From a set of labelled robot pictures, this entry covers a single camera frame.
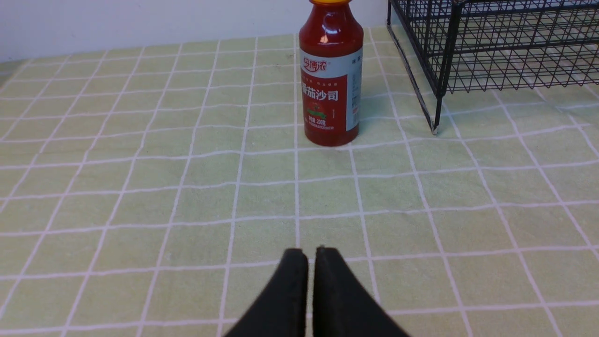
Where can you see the black wire mesh rack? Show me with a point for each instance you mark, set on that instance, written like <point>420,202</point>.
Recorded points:
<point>466,45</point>

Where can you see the green checked tablecloth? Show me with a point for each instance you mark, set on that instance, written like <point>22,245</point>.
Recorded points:
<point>150,192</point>

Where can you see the red sauce bottle yellow cap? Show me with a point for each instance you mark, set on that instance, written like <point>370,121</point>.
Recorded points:
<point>331,54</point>

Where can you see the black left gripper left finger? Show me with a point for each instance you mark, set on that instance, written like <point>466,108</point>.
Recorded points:
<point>281,308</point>

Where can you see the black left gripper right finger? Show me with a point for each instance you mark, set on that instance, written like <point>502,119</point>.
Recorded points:
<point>342,307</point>

